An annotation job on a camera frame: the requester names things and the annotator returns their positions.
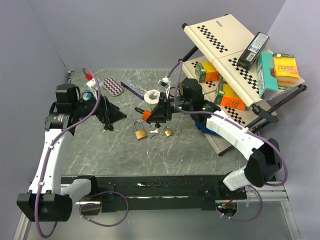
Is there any blue rectangular box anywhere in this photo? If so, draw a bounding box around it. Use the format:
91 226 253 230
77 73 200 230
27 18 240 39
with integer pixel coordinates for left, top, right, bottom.
81 90 94 101

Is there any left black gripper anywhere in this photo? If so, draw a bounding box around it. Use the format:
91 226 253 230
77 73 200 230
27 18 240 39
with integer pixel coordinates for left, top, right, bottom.
72 89 126 125

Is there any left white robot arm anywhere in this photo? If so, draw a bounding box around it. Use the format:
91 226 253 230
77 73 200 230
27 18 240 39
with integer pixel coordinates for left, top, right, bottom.
16 83 127 222

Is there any long shackle brass padlock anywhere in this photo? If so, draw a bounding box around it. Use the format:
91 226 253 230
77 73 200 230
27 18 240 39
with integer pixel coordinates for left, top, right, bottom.
133 120 148 140

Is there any beige checkered shelf rack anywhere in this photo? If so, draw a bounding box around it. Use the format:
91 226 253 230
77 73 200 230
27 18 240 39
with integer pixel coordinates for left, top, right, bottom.
176 13 308 157

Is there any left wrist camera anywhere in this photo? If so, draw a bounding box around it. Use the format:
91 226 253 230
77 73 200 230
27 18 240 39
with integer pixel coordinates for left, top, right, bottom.
85 73 98 98

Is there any orange black padlock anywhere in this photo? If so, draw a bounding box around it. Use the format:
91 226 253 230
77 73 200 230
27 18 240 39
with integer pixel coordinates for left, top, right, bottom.
134 107 152 122

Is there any small brass padlock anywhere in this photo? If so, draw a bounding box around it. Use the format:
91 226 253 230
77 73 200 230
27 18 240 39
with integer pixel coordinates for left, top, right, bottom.
164 126 174 137

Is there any teal box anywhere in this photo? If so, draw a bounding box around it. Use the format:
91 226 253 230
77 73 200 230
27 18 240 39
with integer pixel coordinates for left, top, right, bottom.
256 51 279 100

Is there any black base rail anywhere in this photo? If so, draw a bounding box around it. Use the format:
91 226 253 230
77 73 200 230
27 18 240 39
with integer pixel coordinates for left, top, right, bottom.
58 174 290 216

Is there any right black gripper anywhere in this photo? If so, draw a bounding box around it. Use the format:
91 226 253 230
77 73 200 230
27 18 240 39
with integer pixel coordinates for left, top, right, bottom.
146 92 193 124

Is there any black rectangular box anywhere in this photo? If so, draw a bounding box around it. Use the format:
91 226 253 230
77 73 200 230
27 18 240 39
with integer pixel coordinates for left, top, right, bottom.
236 32 270 71

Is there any silver key pair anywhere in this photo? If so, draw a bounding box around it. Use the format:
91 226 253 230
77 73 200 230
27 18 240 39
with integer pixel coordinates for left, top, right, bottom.
150 129 159 139

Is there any purple toothpaste box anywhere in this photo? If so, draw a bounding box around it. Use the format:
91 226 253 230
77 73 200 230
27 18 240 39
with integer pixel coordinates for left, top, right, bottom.
120 77 147 101

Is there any upper orange green box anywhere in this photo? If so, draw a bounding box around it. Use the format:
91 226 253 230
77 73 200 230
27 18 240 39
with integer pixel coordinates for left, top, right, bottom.
195 61 220 83

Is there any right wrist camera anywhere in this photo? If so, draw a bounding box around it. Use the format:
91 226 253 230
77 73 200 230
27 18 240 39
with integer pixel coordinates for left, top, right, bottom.
157 76 171 97

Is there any orange green box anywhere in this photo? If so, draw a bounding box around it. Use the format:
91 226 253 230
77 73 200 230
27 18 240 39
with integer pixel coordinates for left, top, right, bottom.
214 80 249 111
195 61 220 83

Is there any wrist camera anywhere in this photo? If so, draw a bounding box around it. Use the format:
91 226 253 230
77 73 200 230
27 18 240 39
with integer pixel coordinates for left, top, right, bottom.
157 76 171 97
85 73 98 98

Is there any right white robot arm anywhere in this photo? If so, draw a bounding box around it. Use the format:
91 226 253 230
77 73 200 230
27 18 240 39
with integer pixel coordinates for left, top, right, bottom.
142 78 283 199

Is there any blue chip bag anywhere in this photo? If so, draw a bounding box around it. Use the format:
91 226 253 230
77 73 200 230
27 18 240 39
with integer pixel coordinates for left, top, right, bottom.
195 122 214 135

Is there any lower orange green box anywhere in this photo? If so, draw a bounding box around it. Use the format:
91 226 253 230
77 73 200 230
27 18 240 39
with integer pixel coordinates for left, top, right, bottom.
214 80 249 111

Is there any pink striped oval sponge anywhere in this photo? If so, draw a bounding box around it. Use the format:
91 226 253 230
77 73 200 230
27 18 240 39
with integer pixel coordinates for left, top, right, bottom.
102 77 124 97

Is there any orange sponge pack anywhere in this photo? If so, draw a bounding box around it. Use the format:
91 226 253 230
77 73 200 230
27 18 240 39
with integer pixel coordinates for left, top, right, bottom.
273 53 300 89

